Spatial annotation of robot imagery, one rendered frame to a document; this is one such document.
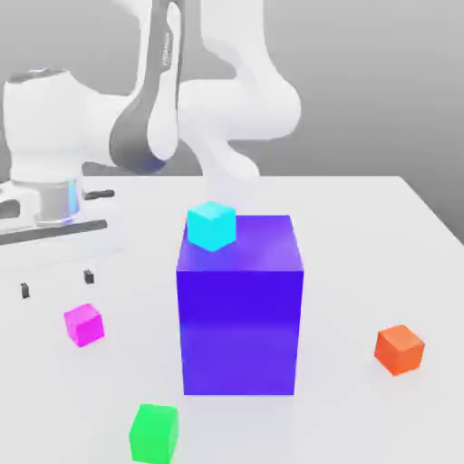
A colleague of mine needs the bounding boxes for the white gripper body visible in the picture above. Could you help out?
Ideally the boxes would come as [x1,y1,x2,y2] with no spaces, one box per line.
[0,217,123,265]

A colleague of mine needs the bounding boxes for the small magenta cube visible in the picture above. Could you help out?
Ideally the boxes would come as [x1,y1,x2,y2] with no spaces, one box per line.
[63,302,106,349]

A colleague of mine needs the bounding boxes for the small cyan cube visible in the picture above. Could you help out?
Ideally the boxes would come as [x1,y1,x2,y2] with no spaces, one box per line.
[186,199,237,254]

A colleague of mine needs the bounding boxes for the small green cube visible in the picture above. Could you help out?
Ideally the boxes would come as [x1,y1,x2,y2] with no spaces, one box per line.
[128,402,180,464]

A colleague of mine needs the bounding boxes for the small orange cube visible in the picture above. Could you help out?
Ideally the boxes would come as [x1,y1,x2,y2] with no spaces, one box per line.
[373,324,426,377]

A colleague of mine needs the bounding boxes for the large blue box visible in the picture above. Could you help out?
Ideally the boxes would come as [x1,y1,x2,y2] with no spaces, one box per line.
[175,214,305,397]

